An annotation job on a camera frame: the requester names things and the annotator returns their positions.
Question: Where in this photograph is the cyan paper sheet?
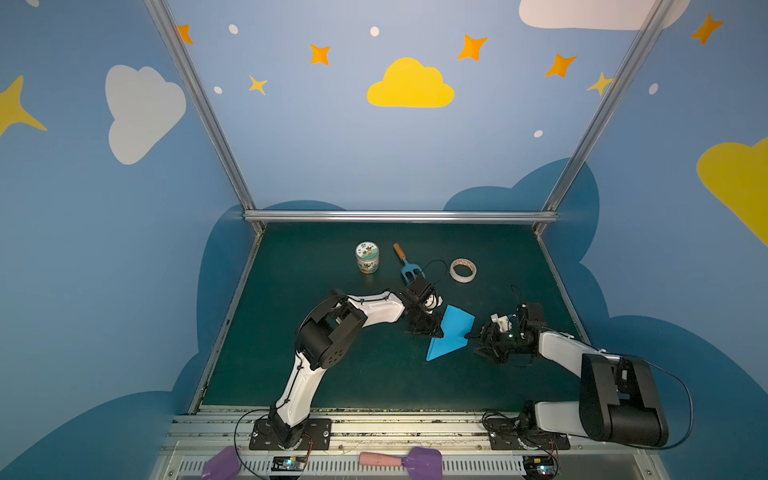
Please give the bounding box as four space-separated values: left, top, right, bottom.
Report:
426 306 475 362

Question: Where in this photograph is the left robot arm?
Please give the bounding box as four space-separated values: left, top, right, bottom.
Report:
267 276 444 448

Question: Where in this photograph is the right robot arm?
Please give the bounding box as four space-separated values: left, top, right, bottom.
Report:
465 303 669 449

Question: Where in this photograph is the white double-sided tape roll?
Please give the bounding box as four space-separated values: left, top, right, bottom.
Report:
449 258 478 284

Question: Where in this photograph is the small patterned jar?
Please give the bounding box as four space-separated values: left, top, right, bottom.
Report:
355 241 380 274

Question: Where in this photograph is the right green circuit board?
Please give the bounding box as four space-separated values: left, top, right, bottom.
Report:
523 456 558 480

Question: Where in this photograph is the green circuit board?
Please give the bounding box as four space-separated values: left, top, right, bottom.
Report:
270 456 307 473
523 456 558 480

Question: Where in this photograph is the left green circuit board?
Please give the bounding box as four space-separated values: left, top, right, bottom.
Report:
270 456 307 473

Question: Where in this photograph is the purple scoop left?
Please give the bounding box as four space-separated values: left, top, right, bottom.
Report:
200 446 241 480

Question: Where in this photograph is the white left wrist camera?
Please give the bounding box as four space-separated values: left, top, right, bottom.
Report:
422 293 442 312

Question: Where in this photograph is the blue garden fork wooden handle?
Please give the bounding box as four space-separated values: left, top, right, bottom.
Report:
393 243 423 285

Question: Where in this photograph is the right side floor rail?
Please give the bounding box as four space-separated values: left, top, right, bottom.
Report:
533 232 623 415

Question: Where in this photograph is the floor rail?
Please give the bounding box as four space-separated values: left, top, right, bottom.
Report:
187 230 264 415
533 232 623 415

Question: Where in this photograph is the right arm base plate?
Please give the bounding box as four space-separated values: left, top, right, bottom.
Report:
481 415 571 451

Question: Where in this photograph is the front aluminium rail base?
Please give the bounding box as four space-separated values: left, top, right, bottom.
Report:
151 406 670 479

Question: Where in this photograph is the purple shovel pink handle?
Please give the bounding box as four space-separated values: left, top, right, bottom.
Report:
359 447 443 480

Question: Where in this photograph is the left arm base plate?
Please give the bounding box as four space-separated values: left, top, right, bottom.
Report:
248 417 332 451

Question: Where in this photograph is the aluminium back frame rail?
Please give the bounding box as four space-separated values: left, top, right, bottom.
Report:
244 210 558 224

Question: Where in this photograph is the left side floor rail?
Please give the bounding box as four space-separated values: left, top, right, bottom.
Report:
187 230 264 415

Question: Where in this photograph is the aluminium left corner post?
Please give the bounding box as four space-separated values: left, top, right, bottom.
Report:
145 0 257 213

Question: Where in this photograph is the aluminium corner post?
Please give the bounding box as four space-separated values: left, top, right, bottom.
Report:
534 0 675 237
145 0 257 213

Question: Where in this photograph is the aluminium right corner post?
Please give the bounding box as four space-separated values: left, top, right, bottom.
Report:
534 0 675 237

